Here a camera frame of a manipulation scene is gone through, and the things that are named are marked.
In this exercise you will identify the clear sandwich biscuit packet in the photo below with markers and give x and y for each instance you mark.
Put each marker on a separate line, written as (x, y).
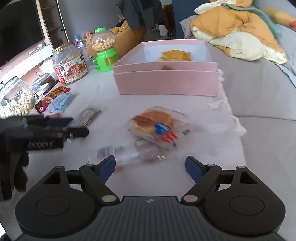
(87, 116)

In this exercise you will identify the blue candy packet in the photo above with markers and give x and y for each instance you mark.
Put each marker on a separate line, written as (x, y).
(61, 102)

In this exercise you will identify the glass jar dark contents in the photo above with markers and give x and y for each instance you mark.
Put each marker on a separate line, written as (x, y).
(42, 85)

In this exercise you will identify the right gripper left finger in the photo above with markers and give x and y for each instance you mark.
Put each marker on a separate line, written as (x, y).
(94, 178)

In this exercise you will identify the black television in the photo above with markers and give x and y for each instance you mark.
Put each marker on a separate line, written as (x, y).
(20, 28)

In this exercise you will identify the clear bread packet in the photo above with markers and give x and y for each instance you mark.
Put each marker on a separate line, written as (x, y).
(146, 137)

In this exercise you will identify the pink cardboard box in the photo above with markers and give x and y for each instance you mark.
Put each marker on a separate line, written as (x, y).
(141, 72)

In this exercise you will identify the yellow pillow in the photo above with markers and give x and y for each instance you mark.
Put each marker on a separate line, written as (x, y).
(280, 17)

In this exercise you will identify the plastic peanut jar gold lid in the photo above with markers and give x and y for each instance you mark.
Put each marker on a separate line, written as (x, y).
(69, 64)

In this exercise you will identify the glass jar with peanuts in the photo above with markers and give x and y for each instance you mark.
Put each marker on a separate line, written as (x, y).
(16, 98)

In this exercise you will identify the dark jacket on chair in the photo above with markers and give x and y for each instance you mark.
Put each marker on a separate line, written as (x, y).
(140, 13)

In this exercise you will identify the pale yellow snack packet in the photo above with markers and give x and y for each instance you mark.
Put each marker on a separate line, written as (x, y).
(160, 60)

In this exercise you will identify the green candy dispenser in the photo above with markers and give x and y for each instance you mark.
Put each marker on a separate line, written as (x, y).
(102, 42)

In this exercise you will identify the red snack packet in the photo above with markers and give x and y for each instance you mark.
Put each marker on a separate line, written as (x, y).
(44, 102)

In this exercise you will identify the orange cream quilt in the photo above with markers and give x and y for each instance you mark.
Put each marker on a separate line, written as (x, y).
(239, 29)

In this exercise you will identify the grey sofa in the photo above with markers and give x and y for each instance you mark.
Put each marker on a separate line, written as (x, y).
(254, 88)

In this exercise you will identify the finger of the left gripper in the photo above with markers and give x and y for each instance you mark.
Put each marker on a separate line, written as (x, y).
(38, 120)
(71, 133)

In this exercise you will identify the orange plush toy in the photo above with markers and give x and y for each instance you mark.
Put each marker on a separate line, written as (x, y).
(126, 37)

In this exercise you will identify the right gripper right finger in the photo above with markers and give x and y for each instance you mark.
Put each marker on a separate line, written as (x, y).
(205, 178)

